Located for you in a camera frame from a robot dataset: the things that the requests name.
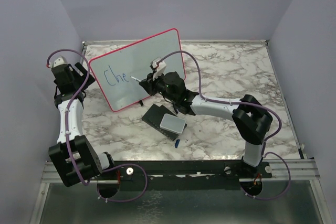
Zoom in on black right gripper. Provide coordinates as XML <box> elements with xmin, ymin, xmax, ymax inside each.
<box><xmin>140</xmin><ymin>70</ymin><xmax>177</xmax><ymax>104</ymax></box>

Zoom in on pink framed whiteboard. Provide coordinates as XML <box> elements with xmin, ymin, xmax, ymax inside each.
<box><xmin>89</xmin><ymin>28</ymin><xmax>182</xmax><ymax>112</ymax></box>

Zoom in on blue marker cap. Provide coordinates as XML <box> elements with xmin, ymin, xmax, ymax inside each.
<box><xmin>174</xmin><ymin>139</ymin><xmax>180</xmax><ymax>148</ymax></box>

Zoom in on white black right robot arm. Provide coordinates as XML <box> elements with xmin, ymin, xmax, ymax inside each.
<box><xmin>139</xmin><ymin>72</ymin><xmax>272</xmax><ymax>177</ymax></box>

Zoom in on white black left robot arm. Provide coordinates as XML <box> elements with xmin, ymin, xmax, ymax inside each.
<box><xmin>48</xmin><ymin>56</ymin><xmax>116</xmax><ymax>187</ymax></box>

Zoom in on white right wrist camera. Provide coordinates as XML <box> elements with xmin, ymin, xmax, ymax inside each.
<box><xmin>150</xmin><ymin>57</ymin><xmax>166</xmax><ymax>81</ymax></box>

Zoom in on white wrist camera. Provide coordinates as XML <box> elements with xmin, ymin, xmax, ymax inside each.
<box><xmin>52</xmin><ymin>56</ymin><xmax>68</xmax><ymax>68</ymax></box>
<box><xmin>150</xmin><ymin>57</ymin><xmax>166</xmax><ymax>81</ymax></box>

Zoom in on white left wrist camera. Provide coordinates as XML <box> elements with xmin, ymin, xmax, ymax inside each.
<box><xmin>52</xmin><ymin>56</ymin><xmax>68</xmax><ymax>68</ymax></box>

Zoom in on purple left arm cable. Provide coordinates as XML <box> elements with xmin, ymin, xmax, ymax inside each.
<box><xmin>46</xmin><ymin>48</ymin><xmax>149</xmax><ymax>204</ymax></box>

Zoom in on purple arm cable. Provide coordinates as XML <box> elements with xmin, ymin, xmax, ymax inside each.
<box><xmin>157</xmin><ymin>50</ymin><xmax>292</xmax><ymax>201</ymax></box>
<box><xmin>46</xmin><ymin>48</ymin><xmax>149</xmax><ymax>204</ymax></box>

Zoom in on blue handled pliers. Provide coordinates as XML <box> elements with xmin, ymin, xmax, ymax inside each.
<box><xmin>173</xmin><ymin>105</ymin><xmax>179</xmax><ymax>114</ymax></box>

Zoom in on black front mounting rail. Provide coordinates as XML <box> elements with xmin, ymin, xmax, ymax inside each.
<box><xmin>114</xmin><ymin>159</ymin><xmax>272</xmax><ymax>191</ymax></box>

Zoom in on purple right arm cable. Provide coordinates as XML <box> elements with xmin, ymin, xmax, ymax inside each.
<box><xmin>157</xmin><ymin>50</ymin><xmax>292</xmax><ymax>201</ymax></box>

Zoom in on aluminium table edge frame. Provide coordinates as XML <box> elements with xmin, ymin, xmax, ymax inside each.
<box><xmin>82</xmin><ymin>41</ymin><xmax>300</xmax><ymax>161</ymax></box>

